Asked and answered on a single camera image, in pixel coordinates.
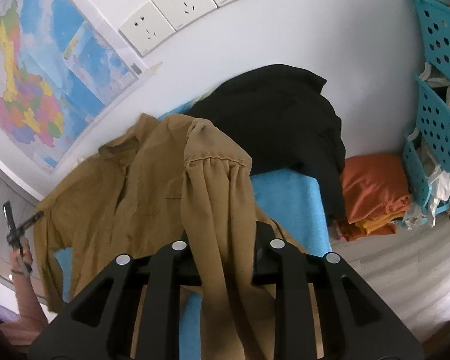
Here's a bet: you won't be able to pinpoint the colourful wall map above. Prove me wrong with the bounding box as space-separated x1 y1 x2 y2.
0 0 149 173

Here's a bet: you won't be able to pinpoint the person's left hand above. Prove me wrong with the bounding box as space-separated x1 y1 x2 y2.
10 237 33 278

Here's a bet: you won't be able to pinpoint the turquoise perforated plastic basket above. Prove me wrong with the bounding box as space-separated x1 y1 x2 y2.
402 0 450 219

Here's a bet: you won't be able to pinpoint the white clothes in basket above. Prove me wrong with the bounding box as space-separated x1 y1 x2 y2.
401 63 450 230

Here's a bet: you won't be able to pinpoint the person's left forearm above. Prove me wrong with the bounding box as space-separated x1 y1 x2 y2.
0 270 48 350

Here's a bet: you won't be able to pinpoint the white wall socket left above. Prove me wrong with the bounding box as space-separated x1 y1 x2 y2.
119 2 175 56

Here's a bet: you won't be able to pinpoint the blue bed sheet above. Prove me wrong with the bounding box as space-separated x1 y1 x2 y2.
54 97 333 360

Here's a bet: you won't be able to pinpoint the mustard brown shirt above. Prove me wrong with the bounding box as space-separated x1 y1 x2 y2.
34 115 304 359

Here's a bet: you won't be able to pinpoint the orange folded clothes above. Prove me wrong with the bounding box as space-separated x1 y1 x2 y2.
337 154 411 242

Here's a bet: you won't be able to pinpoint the black garment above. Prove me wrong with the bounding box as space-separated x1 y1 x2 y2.
186 64 346 224

